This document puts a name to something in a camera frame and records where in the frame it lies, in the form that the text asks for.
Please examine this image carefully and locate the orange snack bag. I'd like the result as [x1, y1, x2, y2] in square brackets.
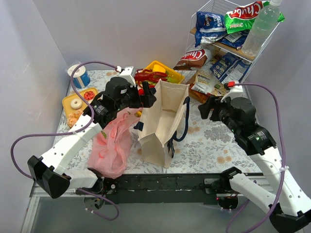
[189, 82, 229, 101]

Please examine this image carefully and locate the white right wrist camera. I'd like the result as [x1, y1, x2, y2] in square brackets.
[221, 81, 243, 102]

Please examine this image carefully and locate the white glazed donut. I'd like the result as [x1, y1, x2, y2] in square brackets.
[70, 99, 83, 110]

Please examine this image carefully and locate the brown Chula chips bag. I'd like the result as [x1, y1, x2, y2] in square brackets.
[173, 46, 213, 70]

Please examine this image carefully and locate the green Chula chips bag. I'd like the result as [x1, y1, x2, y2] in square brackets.
[224, 0, 285, 34]

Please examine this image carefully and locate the blue Doritos chips bag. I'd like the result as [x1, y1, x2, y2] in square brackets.
[195, 11, 227, 47]

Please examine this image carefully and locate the floral table mat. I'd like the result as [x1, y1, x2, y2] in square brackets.
[67, 70, 260, 174]

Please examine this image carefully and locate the clear drink bottle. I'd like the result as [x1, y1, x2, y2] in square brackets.
[242, 0, 282, 57]

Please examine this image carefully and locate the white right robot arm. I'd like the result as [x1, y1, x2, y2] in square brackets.
[198, 96, 311, 233]

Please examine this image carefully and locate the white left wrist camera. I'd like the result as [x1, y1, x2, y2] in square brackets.
[116, 66, 136, 86]

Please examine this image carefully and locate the toilet paper roll pack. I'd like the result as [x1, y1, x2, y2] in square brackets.
[73, 66, 90, 88]

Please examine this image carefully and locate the white wire shelf rack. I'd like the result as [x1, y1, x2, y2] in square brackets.
[185, 0, 280, 82]

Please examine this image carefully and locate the orange donut tray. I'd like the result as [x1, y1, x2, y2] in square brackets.
[62, 87, 98, 128]

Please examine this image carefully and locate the red strawberry donut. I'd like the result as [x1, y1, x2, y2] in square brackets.
[84, 91, 95, 101]

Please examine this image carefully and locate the small blue snack packet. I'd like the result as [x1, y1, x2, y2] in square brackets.
[218, 30, 250, 50]

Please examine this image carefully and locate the beige canvas tote bag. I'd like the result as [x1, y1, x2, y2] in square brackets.
[136, 81, 190, 168]

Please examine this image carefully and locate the white snack packet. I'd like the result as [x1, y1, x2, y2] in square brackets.
[194, 68, 219, 86]

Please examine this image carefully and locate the blue Kettle chips bag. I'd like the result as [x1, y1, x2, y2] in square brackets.
[210, 53, 251, 84]

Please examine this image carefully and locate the yellow food tray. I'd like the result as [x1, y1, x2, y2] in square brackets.
[136, 61, 184, 86]

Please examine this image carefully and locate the red toy lobster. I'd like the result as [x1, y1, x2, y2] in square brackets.
[134, 69, 168, 88]

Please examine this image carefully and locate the pink plastic bag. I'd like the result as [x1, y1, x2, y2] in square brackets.
[87, 108, 142, 179]

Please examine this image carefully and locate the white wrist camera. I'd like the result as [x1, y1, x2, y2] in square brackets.
[221, 81, 243, 102]
[116, 66, 136, 86]

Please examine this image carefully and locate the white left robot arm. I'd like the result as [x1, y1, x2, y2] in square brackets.
[27, 77, 156, 199]

